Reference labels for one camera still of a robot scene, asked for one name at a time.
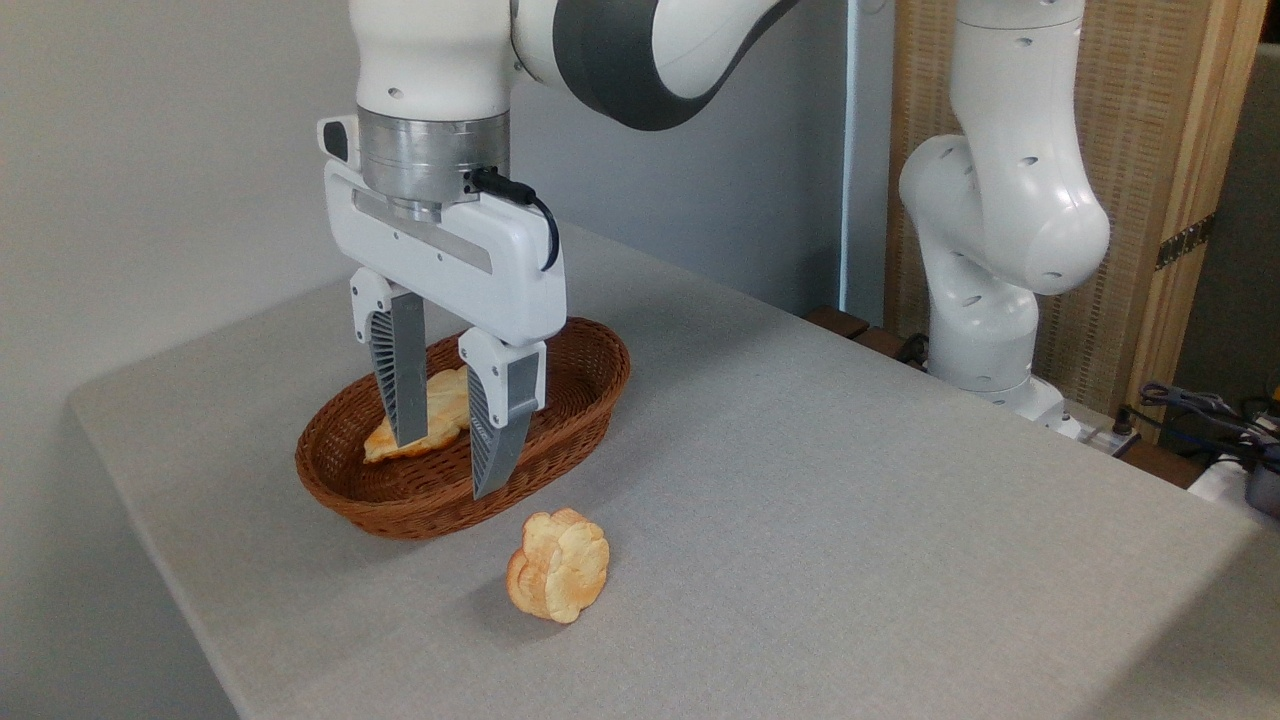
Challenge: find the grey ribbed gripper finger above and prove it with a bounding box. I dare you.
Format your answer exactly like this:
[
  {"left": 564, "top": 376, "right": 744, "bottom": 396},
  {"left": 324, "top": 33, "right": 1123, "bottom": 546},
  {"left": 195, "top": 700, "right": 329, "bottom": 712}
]
[
  {"left": 349, "top": 267, "right": 430, "bottom": 449},
  {"left": 457, "top": 329, "right": 549, "bottom": 501}
]

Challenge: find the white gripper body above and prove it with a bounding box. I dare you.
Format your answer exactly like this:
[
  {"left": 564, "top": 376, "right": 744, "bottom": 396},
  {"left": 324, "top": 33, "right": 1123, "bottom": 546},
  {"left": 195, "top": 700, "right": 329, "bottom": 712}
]
[{"left": 317, "top": 114, "right": 569, "bottom": 349}]

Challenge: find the golden bread piece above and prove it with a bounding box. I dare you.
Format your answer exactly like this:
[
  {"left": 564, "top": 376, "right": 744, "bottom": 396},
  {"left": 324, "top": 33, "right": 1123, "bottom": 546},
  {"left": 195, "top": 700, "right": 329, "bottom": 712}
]
[{"left": 362, "top": 366, "right": 473, "bottom": 465}]

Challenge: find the round flower-shaped bread roll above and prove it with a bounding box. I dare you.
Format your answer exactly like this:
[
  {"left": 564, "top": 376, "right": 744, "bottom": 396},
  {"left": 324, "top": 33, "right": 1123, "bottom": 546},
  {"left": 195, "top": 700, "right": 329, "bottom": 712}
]
[{"left": 505, "top": 507, "right": 612, "bottom": 626}]

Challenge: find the brown oval wicker basket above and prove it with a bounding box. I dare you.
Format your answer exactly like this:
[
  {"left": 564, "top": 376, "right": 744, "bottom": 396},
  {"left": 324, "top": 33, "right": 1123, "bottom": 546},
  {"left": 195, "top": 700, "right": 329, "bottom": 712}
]
[{"left": 294, "top": 316, "right": 633, "bottom": 542}]

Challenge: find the dark brown wooden ledge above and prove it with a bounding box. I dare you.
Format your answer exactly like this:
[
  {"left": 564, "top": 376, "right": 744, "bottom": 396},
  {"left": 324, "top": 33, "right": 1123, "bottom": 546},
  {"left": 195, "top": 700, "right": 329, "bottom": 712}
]
[{"left": 804, "top": 305, "right": 933, "bottom": 373}]

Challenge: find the white vertical partition edge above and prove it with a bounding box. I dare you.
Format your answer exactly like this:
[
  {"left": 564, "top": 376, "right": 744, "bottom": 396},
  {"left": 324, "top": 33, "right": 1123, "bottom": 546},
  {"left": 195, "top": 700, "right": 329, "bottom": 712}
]
[{"left": 838, "top": 0, "right": 896, "bottom": 323}]

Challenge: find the wooden woven folding screen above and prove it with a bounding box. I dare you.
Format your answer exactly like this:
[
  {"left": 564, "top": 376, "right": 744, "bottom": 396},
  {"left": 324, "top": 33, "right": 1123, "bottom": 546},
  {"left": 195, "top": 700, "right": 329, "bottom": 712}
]
[{"left": 884, "top": 0, "right": 1270, "bottom": 443}]

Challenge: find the black metal screen hinge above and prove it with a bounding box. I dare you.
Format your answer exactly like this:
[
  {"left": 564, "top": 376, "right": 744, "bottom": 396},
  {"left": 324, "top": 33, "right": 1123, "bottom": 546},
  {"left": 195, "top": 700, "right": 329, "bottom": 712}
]
[{"left": 1154, "top": 211, "right": 1218, "bottom": 272}]

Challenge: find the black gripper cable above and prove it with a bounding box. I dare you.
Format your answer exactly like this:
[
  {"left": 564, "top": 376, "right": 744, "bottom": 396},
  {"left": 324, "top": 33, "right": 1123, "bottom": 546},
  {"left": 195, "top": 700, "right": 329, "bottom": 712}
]
[{"left": 464, "top": 166, "right": 562, "bottom": 274}]

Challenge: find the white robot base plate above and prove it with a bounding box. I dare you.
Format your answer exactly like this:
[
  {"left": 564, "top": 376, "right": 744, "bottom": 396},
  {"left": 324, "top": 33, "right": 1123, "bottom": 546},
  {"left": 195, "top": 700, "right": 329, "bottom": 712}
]
[{"left": 1036, "top": 396, "right": 1143, "bottom": 459}]

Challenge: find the bundle of dark cables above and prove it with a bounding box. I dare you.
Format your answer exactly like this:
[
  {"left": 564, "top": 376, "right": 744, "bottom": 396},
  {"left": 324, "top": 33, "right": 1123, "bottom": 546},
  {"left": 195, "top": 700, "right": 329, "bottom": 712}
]
[{"left": 1112, "top": 378, "right": 1280, "bottom": 463}]

